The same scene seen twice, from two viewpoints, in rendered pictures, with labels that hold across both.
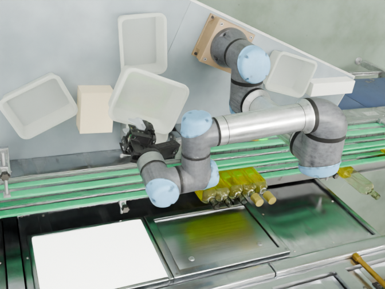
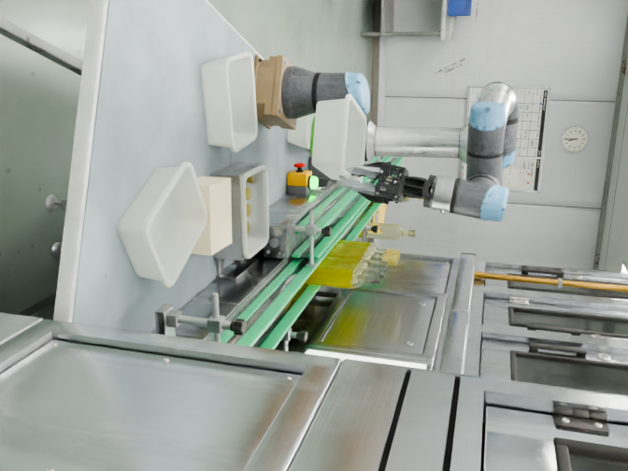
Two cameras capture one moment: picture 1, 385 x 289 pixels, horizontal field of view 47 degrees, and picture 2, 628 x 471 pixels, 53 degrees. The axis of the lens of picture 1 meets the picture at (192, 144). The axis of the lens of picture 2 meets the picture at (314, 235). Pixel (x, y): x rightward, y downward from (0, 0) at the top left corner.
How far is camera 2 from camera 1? 135 cm
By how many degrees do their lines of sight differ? 45
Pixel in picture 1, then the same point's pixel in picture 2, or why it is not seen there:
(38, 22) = (140, 83)
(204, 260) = (418, 337)
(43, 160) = not seen: hidden behind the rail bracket
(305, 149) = not seen: hidden behind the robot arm
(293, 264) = (464, 300)
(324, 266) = (475, 293)
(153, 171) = (476, 185)
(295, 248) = not seen: hidden behind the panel
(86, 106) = (213, 207)
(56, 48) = (158, 125)
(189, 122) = (498, 109)
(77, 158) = (201, 306)
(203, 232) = (373, 323)
